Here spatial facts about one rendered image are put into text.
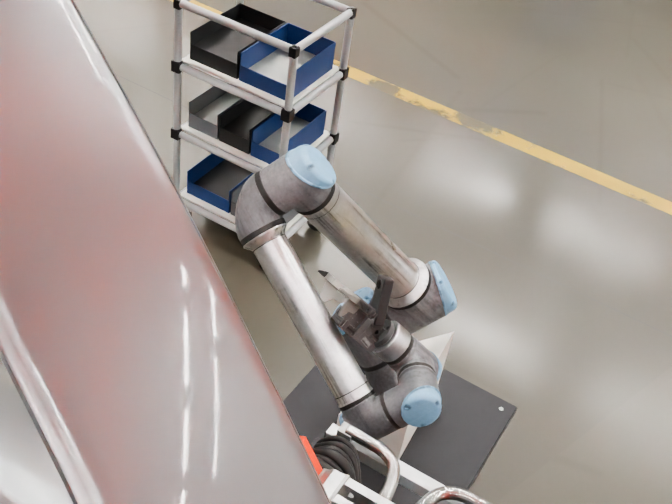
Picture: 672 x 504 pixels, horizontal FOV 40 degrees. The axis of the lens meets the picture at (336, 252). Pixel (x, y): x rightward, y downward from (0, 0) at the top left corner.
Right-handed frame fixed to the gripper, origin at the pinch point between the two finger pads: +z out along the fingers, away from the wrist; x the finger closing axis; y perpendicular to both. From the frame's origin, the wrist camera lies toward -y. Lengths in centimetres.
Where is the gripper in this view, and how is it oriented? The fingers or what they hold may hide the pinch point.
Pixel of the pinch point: (330, 276)
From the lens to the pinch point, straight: 205.3
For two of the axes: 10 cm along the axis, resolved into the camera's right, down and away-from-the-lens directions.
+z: -6.7, -6.1, -4.1
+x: -3.4, -2.4, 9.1
